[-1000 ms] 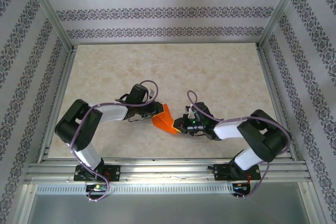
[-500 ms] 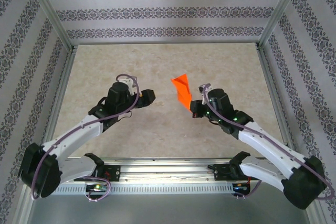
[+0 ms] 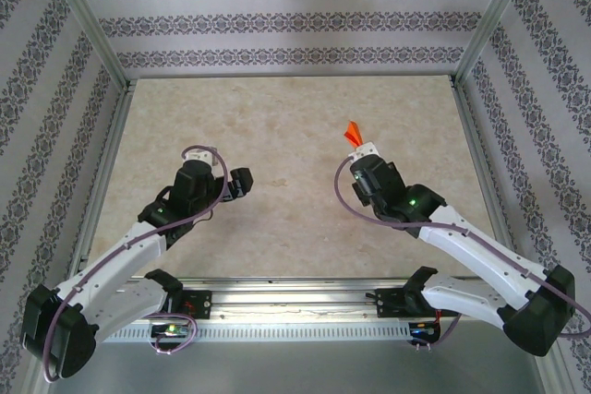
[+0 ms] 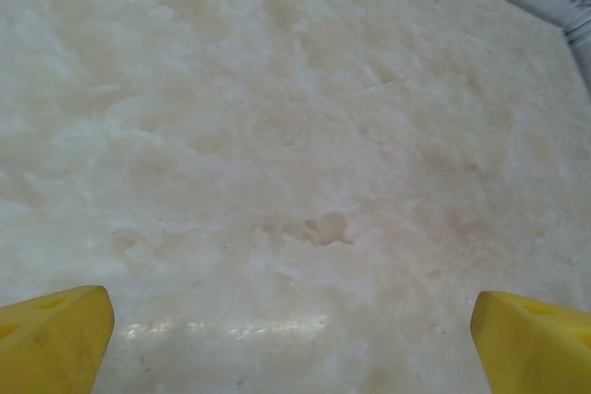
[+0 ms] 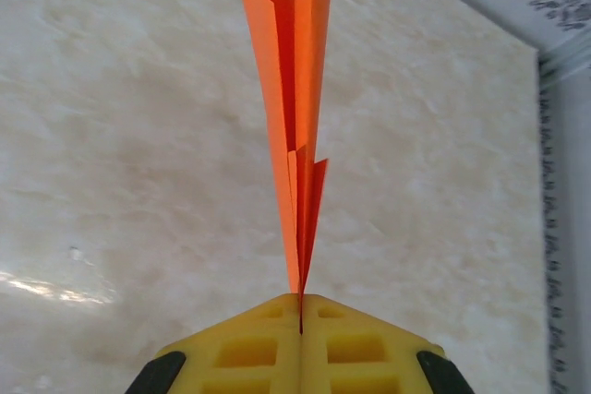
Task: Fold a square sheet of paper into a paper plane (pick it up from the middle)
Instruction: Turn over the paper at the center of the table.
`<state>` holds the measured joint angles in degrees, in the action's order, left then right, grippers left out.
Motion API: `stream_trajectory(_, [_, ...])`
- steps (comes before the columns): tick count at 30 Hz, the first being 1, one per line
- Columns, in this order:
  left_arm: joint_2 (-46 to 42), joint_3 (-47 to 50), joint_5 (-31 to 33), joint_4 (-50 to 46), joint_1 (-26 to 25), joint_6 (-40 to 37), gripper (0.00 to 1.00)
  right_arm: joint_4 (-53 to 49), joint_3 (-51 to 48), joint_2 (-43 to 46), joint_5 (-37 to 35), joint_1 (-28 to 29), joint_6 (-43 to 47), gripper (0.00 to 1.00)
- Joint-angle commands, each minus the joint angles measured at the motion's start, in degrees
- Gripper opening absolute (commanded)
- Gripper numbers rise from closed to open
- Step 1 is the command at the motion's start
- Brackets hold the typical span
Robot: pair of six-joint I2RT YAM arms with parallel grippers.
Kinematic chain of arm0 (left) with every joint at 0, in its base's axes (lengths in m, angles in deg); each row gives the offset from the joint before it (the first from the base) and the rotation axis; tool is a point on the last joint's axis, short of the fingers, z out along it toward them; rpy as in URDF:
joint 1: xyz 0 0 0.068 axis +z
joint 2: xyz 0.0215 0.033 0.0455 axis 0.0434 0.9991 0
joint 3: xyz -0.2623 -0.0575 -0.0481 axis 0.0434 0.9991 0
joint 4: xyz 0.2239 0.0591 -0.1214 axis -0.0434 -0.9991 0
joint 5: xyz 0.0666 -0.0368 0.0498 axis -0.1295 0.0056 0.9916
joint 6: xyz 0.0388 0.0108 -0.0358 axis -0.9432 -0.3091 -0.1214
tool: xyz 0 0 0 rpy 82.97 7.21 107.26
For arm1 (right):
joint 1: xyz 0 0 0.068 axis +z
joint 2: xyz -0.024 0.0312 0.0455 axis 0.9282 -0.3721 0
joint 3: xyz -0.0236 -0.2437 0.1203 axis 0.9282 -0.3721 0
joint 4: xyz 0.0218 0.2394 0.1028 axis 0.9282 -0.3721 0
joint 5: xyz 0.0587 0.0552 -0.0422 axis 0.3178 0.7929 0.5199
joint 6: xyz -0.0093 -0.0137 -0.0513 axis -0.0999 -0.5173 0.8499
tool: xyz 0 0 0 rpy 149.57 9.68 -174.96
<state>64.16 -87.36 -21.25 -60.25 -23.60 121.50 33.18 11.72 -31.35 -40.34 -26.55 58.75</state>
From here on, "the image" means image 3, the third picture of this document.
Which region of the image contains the orange paper sheet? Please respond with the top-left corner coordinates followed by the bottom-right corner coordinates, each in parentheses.
top-left (344, 120), bottom-right (366, 149)

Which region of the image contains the small green circuit board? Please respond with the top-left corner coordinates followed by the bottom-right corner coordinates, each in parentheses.
top-left (151, 323), bottom-right (191, 338)
top-left (408, 319), bottom-right (442, 338)

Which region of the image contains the grey metal panel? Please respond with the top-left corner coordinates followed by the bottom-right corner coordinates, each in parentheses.
top-left (27, 319), bottom-right (562, 394)

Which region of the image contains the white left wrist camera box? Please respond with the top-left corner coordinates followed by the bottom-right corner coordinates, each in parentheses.
top-left (190, 146), bottom-right (219, 168)

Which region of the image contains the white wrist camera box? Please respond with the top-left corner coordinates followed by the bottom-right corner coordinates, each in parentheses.
top-left (190, 146), bottom-right (219, 168)
top-left (352, 141), bottom-right (380, 161)

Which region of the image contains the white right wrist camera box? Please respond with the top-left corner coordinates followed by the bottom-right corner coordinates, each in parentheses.
top-left (352, 141), bottom-right (380, 161)

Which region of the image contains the aluminium table side rail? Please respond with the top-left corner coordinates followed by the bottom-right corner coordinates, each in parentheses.
top-left (64, 79), bottom-right (138, 288)
top-left (450, 79), bottom-right (527, 284)

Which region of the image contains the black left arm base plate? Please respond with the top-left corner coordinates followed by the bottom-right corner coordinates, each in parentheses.
top-left (170, 290), bottom-right (212, 320)

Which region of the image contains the aluminium mounting rail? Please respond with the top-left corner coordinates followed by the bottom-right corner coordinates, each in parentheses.
top-left (43, 276), bottom-right (550, 322)

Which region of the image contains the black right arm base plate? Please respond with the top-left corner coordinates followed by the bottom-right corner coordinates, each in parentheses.
top-left (376, 287), bottom-right (459, 320)

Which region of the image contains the slotted grey cable duct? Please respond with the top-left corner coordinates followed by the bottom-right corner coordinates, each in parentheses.
top-left (62, 322), bottom-right (413, 343)

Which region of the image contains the aluminium frame post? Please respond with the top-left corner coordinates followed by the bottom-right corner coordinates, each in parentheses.
top-left (450, 0), bottom-right (541, 89)
top-left (39, 0), bottom-right (136, 90)

